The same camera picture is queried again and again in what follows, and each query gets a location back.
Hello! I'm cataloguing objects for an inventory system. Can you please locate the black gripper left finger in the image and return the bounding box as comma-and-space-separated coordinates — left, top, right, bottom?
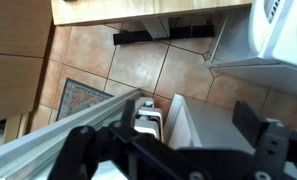
47, 98, 202, 180

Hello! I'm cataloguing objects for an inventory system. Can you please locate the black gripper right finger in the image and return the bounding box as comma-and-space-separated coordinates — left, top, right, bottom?
179, 99, 297, 180

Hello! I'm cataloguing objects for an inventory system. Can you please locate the white refrigerator bottom door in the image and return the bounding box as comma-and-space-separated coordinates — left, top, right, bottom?
0, 88, 165, 180

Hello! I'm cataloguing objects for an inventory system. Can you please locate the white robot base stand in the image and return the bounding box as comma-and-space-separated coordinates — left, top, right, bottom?
204, 9, 297, 99

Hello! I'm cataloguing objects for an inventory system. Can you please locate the white refrigerator body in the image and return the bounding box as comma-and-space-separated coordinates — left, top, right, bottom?
162, 93, 257, 154

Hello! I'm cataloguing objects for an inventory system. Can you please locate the patterned floor rug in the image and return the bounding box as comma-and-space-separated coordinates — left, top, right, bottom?
55, 77, 114, 122

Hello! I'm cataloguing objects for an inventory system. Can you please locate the black floor bar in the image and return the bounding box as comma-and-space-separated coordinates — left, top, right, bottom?
112, 24, 216, 46

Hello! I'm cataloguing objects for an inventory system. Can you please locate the wooden kitchen cabinet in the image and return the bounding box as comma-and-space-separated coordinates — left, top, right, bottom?
0, 0, 54, 151

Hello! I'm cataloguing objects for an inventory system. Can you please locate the grey metal table leg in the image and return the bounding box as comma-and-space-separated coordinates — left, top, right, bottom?
140, 16, 171, 42

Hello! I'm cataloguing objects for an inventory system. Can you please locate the light wooden table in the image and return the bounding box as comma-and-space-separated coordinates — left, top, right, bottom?
50, 0, 254, 27

